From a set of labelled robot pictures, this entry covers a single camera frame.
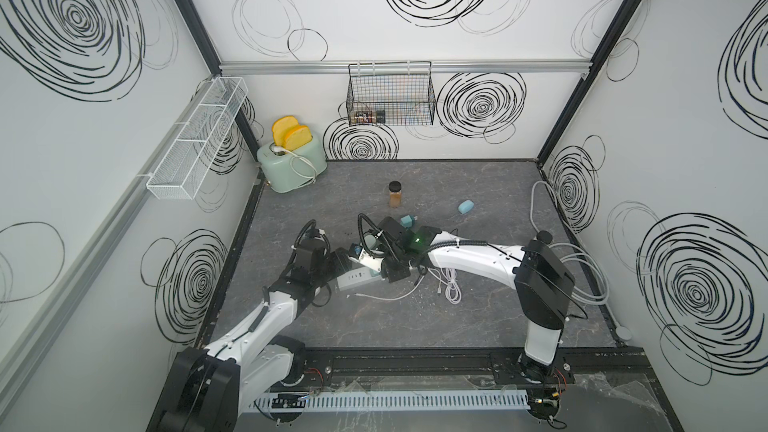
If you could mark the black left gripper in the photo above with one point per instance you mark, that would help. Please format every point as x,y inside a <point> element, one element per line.
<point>338,260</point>

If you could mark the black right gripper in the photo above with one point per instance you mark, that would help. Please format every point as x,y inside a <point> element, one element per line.
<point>394,273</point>

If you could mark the white power strip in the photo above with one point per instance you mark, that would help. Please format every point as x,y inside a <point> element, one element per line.
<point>360,270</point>

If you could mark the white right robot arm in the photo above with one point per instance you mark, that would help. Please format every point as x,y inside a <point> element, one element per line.
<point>543,284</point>

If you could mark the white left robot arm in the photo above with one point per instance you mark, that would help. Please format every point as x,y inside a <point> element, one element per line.
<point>208,388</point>

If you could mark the brown spice bottle black lid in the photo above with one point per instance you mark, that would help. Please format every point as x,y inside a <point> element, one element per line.
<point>395,194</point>

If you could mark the light blue earbud case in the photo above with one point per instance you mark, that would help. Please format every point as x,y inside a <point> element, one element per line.
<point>466,206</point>

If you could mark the mint green toaster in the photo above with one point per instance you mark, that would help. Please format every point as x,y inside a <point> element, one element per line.
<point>289,171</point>

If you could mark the front yellow toast slice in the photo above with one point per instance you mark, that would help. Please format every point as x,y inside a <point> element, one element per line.
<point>297,137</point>

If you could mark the yellow toast slice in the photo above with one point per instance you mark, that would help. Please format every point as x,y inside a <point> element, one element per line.
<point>297,137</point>
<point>281,127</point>

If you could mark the clear jar black lid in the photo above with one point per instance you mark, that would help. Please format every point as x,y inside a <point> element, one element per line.
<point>544,237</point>

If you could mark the rear yellow toast slice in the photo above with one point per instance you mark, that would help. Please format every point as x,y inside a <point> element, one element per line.
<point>281,127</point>

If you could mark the teal charger with white cable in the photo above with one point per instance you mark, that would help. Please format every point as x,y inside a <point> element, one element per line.
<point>408,221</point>

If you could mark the black wire wall basket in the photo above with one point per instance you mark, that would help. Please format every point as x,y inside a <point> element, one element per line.
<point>391,94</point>

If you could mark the white slotted cable duct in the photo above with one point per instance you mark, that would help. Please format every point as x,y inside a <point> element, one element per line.
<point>390,401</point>

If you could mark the white wire wall shelf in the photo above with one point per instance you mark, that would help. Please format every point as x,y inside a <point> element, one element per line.
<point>185,165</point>

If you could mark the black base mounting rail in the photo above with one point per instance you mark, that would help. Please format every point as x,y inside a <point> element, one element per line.
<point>504,365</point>

